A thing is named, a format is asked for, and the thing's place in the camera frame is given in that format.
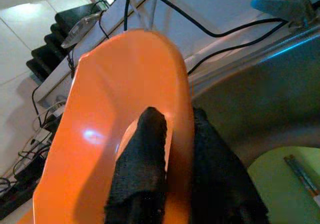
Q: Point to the orange bowl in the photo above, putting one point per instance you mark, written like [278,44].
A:
[100,96]

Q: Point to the dark slim utensil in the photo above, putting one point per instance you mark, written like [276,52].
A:
[300,174]

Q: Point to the stainless steel sink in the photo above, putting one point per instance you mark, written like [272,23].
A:
[250,96]

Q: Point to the silver faucet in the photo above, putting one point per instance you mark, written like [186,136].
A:
[302,2]

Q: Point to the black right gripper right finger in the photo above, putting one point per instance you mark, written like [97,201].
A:
[220,184]

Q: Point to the black power strip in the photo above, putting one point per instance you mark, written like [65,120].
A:
[15,196]

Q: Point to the black ribbed block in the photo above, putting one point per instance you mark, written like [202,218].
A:
[50,49]

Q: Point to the clear plastic piece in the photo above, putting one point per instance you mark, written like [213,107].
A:
[80,29]

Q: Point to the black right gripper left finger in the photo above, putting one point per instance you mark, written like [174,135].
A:
[140,164]

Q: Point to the green plate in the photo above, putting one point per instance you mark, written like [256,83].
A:
[275,184]

